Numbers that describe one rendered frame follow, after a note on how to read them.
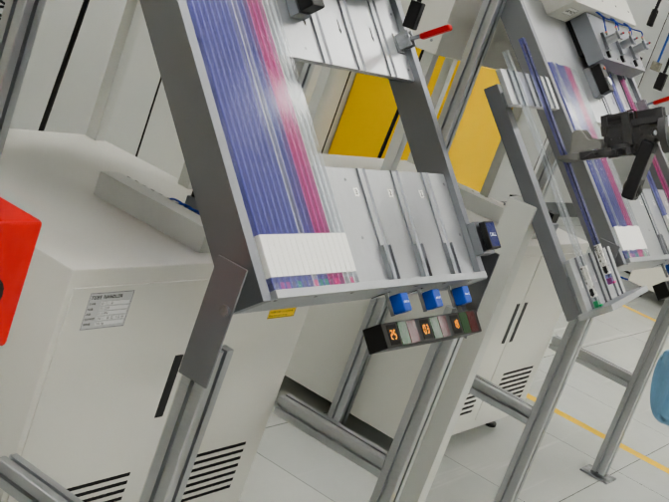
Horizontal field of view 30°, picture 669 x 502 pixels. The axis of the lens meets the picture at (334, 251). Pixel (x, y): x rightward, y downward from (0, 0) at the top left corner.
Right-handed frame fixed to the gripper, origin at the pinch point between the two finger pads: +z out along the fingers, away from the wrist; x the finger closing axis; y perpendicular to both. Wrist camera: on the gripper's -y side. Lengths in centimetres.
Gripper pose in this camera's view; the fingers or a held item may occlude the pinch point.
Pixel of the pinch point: (565, 160)
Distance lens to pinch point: 246.0
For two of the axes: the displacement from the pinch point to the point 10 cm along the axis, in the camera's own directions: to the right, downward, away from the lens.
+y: -1.4, -9.9, -0.2
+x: -4.2, 0.8, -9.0
